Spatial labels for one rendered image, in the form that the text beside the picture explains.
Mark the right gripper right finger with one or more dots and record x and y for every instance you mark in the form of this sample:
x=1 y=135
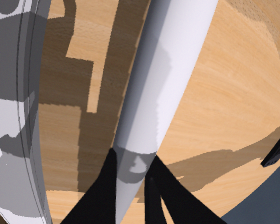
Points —
x=183 y=206

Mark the grey tube with white end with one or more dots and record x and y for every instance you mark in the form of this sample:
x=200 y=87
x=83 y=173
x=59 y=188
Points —
x=171 y=40

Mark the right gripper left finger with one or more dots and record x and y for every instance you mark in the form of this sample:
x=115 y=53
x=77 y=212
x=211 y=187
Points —
x=98 y=204

